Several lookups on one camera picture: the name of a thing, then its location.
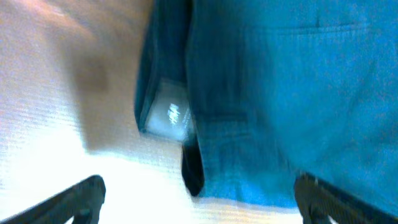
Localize navy blue shorts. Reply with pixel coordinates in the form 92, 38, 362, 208
134, 0, 397, 215

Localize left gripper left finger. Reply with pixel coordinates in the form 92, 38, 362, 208
1, 175, 106, 224

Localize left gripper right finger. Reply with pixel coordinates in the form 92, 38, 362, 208
294, 174, 397, 224

